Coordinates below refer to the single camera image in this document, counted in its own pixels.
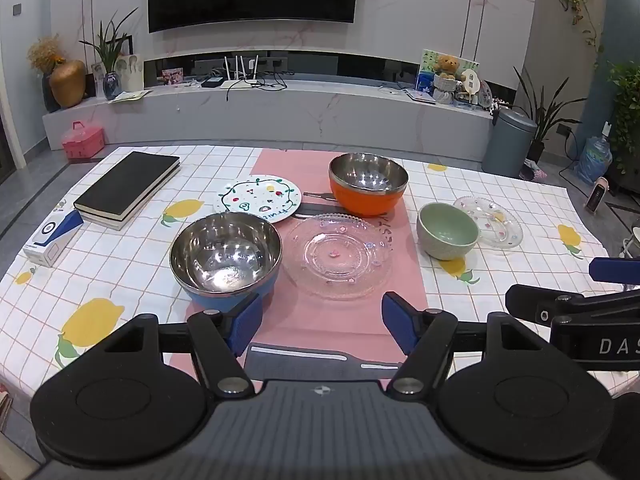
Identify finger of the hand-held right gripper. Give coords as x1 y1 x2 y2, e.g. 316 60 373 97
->
505 284 640 326
589 257 640 283

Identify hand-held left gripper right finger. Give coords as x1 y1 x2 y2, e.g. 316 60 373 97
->
381 292 551 397

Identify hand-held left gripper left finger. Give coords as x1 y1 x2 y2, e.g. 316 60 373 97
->
102 292 263 397

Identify blue steel bowl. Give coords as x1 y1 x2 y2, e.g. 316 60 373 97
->
169 212 283 317

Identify small clear glass plate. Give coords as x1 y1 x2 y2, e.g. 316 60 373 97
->
452 195 523 251

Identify large clear glass plate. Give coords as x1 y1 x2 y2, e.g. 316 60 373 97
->
282 212 395 302

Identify green ceramic bowl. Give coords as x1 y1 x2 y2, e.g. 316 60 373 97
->
416 202 481 261

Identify white painted plate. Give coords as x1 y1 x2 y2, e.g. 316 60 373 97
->
213 174 302 224

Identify orange steel bowl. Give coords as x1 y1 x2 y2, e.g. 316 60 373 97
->
328 152 409 218

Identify lemon print checked tablecloth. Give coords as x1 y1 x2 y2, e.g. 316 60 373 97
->
0 145 640 436

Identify white round stand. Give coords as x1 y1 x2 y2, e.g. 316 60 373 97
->
622 225 640 261

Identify blue water jug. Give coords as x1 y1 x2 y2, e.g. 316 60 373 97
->
574 122 613 186

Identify pink slipper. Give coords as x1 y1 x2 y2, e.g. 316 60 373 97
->
520 159 548 182

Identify grey trash bin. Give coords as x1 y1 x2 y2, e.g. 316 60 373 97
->
481 108 538 178

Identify pink placemat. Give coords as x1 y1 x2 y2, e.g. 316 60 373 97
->
165 147 431 391

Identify bushy green plant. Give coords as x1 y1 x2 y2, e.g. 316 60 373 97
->
607 60 640 176

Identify long-leaf potted plant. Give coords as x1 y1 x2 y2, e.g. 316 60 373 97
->
512 65 586 163

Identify black notebook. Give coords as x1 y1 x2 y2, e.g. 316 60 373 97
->
73 151 181 231

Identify white and blue box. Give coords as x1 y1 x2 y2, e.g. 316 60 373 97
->
22 208 85 267

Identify white marble console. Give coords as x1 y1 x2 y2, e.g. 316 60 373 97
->
42 77 496 163

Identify brown teddy bear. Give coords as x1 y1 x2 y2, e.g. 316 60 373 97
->
432 55 463 106

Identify white router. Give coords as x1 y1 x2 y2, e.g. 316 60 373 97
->
220 54 267 89

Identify pink storage box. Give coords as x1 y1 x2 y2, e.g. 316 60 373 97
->
61 121 105 160

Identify green landscape painting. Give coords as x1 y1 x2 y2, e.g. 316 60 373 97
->
416 49 480 96

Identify green paper booklet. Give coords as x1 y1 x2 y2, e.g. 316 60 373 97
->
109 89 152 105

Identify hanging vine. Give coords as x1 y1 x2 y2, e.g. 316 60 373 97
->
547 0 606 56

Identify grass plant in blue vase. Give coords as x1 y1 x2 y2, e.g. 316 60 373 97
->
79 7 139 101

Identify gold vase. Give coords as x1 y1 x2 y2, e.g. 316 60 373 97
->
49 59 87 109

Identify dried flower bunch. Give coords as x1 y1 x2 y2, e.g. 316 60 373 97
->
27 35 67 113

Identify black cables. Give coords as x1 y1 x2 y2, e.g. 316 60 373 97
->
225 67 291 103

